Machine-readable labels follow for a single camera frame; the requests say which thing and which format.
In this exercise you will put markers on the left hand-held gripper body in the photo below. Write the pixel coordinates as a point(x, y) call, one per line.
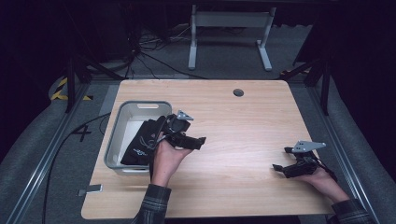
point(177, 127)

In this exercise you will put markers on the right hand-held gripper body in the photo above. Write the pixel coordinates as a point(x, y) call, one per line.
point(303, 166)

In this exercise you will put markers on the grey plastic bin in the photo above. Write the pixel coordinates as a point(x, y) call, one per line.
point(123, 133)

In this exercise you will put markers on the person's right hand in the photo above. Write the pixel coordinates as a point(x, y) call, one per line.
point(325, 183)

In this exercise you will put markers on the person's left hand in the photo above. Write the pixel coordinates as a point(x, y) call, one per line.
point(165, 161)

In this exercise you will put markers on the grey round table grommet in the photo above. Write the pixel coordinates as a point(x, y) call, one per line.
point(238, 92)

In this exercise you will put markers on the black metal stand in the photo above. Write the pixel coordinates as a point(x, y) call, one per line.
point(71, 84)
point(325, 90)

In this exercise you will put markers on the grey tape piece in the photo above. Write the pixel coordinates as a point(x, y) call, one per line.
point(91, 188)

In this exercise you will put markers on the yellow and black floor tape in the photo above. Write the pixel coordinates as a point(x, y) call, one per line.
point(59, 93)

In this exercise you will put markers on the white metal table frame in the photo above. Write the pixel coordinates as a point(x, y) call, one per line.
point(230, 19)

